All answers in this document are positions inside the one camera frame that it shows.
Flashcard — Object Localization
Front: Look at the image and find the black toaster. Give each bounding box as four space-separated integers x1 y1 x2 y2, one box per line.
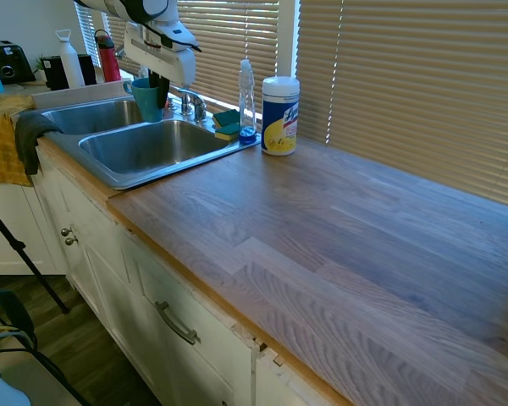
0 40 37 85

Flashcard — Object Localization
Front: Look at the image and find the black box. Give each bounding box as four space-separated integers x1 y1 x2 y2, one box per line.
77 53 98 86

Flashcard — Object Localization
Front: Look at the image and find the stainless steel double sink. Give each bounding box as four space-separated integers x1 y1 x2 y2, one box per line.
36 96 262 191

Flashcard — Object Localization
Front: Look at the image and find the white base cabinet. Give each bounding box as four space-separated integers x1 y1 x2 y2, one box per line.
0 143 353 406

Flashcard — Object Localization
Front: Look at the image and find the teal mug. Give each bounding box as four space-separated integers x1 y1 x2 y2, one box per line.
123 77 168 124

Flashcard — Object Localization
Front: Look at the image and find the chrome faucet handle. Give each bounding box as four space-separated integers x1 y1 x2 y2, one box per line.
191 94 208 124

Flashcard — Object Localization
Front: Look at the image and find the metal drawer handle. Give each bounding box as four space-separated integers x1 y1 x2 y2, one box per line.
153 300 202 346

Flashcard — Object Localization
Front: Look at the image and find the red water bottle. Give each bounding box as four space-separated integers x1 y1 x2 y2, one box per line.
93 29 124 83

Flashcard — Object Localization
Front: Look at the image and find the white water bottle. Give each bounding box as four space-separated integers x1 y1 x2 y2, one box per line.
54 29 86 90

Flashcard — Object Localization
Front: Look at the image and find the grey towel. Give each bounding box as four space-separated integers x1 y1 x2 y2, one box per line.
14 110 65 177

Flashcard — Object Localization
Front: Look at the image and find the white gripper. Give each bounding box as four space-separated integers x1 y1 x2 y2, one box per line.
123 20 198 110

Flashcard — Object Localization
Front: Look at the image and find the yellow cloth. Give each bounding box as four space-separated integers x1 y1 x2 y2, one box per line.
0 94 38 188

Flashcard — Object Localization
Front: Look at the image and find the black tripod leg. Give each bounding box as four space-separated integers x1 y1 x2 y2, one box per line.
0 195 71 315

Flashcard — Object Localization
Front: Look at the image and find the yellow green sponge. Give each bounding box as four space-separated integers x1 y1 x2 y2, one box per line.
212 109 240 129
214 122 241 143

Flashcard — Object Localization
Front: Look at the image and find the black canister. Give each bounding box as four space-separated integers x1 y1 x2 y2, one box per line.
41 54 71 91

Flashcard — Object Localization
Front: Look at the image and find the disinfecting wipes canister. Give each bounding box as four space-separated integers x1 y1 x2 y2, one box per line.
261 75 301 156

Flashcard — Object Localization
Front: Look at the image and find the clear dish soap bottle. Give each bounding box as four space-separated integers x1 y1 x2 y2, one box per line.
238 58 258 146

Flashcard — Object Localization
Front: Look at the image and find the black metal frame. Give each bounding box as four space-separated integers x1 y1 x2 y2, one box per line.
0 290 91 406

